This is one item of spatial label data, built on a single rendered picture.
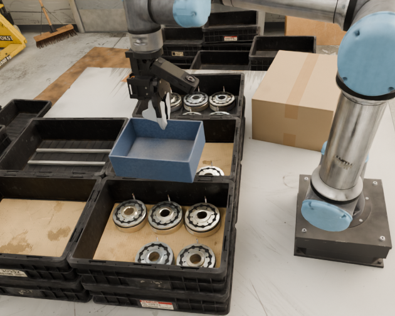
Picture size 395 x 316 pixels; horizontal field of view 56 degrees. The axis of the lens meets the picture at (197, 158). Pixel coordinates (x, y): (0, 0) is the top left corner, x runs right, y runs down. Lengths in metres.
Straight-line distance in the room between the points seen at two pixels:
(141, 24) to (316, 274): 0.82
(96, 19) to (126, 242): 3.78
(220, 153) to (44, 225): 0.61
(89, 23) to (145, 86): 3.84
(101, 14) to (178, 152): 3.74
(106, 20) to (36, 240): 3.64
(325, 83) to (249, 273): 0.79
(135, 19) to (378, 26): 0.48
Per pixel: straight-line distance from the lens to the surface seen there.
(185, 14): 0.78
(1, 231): 1.31
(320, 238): 1.11
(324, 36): 3.85
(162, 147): 0.99
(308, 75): 1.58
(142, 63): 0.91
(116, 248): 1.10
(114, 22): 4.57
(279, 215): 1.28
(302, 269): 1.17
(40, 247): 1.20
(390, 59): 0.66
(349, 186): 0.89
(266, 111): 1.45
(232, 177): 1.07
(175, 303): 1.06
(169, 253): 1.02
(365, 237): 1.14
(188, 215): 1.08
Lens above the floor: 1.69
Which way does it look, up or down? 42 degrees down
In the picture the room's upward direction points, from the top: 8 degrees counter-clockwise
